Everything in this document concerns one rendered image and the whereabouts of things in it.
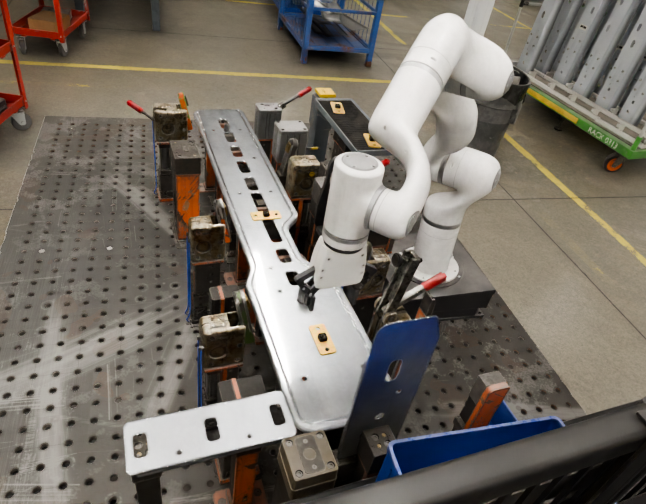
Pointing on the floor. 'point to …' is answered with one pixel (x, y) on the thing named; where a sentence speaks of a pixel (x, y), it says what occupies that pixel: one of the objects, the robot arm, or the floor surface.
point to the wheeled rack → (639, 136)
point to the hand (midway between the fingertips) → (331, 299)
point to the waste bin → (499, 115)
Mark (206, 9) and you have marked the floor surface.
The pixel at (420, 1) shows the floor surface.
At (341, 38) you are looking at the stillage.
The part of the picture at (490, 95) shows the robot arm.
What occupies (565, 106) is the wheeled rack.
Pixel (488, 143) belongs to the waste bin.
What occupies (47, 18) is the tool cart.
